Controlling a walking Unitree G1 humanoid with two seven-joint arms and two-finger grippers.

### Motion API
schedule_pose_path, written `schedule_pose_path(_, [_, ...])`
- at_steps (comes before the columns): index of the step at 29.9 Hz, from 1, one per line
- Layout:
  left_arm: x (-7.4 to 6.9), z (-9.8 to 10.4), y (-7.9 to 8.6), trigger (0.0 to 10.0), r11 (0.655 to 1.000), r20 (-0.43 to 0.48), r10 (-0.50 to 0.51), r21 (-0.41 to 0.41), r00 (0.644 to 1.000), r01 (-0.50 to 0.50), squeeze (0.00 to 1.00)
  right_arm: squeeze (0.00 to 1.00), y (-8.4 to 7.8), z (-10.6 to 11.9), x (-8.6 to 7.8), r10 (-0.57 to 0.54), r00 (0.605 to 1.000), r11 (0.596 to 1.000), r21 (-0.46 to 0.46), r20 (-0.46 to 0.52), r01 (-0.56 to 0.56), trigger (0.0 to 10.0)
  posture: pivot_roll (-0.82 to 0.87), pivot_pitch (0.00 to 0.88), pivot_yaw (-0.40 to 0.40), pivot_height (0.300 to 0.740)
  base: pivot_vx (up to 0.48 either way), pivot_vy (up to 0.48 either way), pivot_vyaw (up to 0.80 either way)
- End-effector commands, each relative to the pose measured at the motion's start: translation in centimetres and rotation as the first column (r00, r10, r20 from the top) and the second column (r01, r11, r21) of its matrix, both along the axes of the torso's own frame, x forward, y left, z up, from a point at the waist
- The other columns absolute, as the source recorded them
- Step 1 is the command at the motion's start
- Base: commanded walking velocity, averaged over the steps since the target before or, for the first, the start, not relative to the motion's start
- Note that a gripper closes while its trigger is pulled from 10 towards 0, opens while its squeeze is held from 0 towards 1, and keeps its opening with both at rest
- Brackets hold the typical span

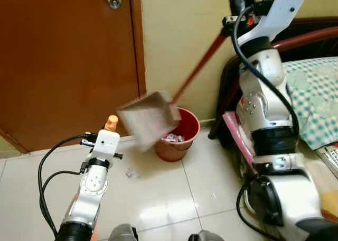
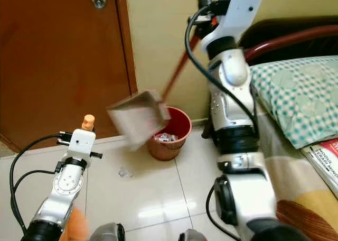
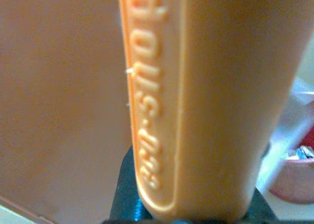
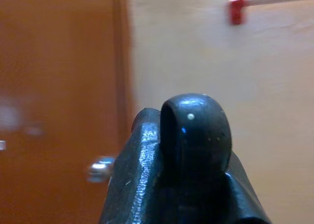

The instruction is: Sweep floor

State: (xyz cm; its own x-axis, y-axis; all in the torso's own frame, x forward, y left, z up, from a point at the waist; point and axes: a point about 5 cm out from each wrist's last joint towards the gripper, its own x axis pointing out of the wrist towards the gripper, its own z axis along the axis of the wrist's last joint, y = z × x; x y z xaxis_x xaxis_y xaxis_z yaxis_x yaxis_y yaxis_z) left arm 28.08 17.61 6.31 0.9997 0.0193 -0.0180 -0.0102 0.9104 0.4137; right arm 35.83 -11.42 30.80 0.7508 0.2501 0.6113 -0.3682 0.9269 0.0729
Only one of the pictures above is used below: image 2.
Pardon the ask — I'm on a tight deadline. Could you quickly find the dark bed headboard frame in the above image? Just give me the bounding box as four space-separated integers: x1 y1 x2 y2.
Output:
238 16 338 62

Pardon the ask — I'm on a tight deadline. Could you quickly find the brown wooden door frame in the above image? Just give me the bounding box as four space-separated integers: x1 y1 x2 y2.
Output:
116 0 138 96

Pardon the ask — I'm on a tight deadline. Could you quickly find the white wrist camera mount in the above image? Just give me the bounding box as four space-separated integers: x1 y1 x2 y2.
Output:
201 0 266 46
68 129 97 162

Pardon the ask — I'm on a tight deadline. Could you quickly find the brown dustpan with red handle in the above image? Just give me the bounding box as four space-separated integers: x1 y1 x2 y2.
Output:
107 35 201 152

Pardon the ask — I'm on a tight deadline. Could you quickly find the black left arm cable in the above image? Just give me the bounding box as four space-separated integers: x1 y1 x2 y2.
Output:
9 134 69 236

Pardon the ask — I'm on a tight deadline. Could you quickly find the grey robot foot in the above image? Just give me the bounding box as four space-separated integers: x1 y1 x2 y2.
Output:
179 229 209 241
89 223 126 241

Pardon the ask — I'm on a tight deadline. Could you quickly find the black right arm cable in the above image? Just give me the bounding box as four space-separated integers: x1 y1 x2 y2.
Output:
185 6 259 141

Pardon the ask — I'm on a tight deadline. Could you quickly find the grey left robot foot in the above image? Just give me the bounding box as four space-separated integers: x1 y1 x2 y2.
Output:
89 223 126 241

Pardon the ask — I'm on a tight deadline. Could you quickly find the beige and yellow blanket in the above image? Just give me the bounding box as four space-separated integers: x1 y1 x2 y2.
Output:
256 101 338 241

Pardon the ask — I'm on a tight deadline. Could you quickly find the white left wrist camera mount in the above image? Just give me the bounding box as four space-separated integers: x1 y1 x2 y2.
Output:
68 129 97 162

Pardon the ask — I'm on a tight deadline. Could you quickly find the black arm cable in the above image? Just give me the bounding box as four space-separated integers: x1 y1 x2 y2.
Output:
185 6 259 141
9 134 69 236

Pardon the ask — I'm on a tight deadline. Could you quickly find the brown wooden door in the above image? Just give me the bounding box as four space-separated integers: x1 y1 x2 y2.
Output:
0 0 130 152

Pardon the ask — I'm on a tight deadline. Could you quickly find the red and white book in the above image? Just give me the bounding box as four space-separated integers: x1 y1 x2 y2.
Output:
301 138 338 199

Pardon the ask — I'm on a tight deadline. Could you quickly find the black right shoulder cable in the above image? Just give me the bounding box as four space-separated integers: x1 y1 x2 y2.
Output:
206 184 230 240

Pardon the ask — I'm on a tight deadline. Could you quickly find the red plastic waste bin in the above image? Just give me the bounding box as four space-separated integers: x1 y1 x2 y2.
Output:
147 106 192 161

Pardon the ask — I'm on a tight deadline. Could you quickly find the grey right robot foot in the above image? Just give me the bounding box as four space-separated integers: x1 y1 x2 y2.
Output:
179 229 209 241

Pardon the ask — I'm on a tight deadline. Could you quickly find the white crumpled trash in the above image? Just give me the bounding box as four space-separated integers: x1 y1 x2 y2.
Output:
154 133 177 144

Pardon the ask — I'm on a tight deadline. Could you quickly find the green checkered pillow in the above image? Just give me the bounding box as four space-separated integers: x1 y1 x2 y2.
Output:
249 55 338 149

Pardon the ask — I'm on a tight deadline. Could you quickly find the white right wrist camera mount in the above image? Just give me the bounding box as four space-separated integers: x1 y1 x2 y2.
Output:
201 0 266 46

